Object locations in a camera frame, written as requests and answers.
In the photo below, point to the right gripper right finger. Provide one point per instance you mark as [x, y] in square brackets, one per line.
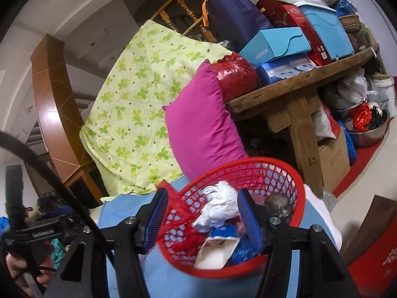
[322, 272]

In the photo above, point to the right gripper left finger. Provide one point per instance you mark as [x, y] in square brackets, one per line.
[84, 272]

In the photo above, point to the white tissue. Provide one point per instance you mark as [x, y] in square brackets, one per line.
[221, 205]

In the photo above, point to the red shopping bag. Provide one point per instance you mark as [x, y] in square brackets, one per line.
[375, 270]

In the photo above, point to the blue bed sheet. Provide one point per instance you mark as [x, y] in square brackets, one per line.
[162, 279]

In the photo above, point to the crumpled silver foil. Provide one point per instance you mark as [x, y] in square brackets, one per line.
[279, 205]

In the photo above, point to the cardboard box under table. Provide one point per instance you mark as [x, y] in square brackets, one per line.
[334, 161]

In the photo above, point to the red mesh ribbon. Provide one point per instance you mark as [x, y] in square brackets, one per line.
[177, 232]

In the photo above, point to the brown wooden pillar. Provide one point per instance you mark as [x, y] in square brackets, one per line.
[60, 121]

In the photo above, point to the green clover quilt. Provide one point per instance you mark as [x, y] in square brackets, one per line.
[125, 132]

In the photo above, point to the metal basin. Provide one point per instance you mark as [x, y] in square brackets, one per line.
[370, 138]

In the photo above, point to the wooden table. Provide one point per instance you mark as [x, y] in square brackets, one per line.
[289, 104]

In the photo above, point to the magenta pillow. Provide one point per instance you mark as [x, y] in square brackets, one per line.
[201, 132]

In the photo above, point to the white bucket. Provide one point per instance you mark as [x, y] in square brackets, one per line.
[385, 83]

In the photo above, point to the blue white tissue pack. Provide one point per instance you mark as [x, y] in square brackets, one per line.
[284, 68]

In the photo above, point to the red shiny plastic bag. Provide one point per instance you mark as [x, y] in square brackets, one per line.
[235, 76]

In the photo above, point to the light blue fashion box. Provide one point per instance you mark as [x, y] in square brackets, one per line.
[275, 43]

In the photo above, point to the blue plastic storage bin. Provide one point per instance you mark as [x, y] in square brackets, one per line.
[328, 27]

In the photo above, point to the woven basket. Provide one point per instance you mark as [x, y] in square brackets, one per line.
[350, 23]

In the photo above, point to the navy blue bag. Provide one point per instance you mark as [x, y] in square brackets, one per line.
[237, 20]

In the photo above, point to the wooden stair railing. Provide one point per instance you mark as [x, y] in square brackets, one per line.
[185, 17]

